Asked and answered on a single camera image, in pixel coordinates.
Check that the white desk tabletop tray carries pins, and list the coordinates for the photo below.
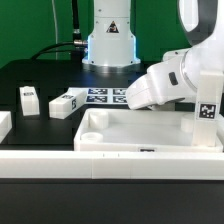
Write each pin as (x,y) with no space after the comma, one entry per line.
(139,131)

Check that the fiducial marker sheet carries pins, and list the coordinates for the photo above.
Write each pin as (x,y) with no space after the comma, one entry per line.
(102,96)

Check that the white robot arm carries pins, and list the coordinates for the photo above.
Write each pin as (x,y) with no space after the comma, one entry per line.
(112,45)

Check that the white left fence block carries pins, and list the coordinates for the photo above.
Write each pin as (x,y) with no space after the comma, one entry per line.
(5,124)

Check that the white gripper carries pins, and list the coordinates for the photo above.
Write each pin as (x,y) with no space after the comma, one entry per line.
(164,82)

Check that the white front fence bar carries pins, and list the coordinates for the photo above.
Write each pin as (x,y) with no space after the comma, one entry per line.
(111,165)

